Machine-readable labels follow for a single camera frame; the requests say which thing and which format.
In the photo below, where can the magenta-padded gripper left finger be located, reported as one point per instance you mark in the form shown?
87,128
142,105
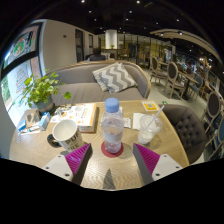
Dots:
61,166

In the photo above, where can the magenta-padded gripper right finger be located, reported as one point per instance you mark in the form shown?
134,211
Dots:
163,166

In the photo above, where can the clear blue-capped water bottle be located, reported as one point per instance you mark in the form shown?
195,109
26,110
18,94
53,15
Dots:
112,130

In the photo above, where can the grey tufted armchair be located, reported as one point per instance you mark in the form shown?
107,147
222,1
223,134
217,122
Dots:
186,130

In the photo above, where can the flat round red coaster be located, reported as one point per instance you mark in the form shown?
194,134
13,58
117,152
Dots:
104,152

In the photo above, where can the small light blue box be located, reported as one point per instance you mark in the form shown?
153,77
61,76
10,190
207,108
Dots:
44,121

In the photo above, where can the pill blister pack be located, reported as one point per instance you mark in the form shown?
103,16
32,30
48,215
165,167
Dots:
18,137

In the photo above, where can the white paper napkin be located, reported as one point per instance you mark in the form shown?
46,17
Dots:
137,120

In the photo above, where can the thick printed menu book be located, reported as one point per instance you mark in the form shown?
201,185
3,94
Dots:
81,115

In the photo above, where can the blue white card box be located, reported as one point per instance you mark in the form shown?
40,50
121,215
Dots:
22,125

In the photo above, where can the yellow code sign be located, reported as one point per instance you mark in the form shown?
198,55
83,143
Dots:
150,106

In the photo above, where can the green potted plant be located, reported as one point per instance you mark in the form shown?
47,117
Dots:
40,90

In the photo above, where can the grey curved sofa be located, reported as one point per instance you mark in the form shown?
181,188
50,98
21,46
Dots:
80,83

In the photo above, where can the group of dining chairs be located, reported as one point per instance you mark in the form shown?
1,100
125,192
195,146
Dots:
173,76

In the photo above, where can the grey white chevron pillow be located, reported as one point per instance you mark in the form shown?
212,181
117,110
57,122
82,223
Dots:
115,78

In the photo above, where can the person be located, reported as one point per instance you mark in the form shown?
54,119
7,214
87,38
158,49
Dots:
96,55

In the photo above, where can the dark partition shelf unit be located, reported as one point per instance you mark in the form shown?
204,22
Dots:
143,50

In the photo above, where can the white round pillar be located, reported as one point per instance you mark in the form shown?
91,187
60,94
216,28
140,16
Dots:
111,39

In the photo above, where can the group of ceiling lights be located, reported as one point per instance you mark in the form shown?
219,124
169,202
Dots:
138,2

